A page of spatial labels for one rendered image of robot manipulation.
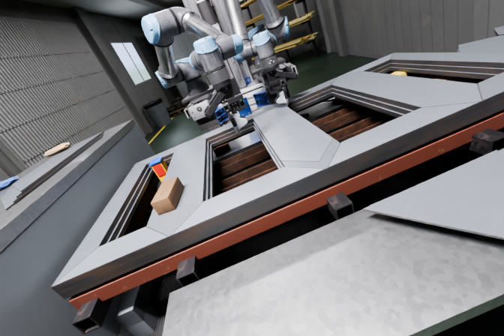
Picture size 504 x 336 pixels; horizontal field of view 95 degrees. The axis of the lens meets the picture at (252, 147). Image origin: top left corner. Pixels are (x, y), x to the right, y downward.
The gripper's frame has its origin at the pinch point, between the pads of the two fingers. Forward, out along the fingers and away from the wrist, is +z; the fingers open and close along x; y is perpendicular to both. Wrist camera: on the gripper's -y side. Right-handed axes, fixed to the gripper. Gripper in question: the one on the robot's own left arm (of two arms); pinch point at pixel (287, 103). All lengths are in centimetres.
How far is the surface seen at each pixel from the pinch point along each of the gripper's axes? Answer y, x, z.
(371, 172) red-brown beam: -2, 62, 8
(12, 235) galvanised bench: 91, 56, -15
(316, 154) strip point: 9, 54, 1
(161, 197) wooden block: 57, 50, -5
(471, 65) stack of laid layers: -59, 38, 2
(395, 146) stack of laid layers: -9, 62, 3
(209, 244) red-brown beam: 47, 62, 8
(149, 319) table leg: 77, 60, 28
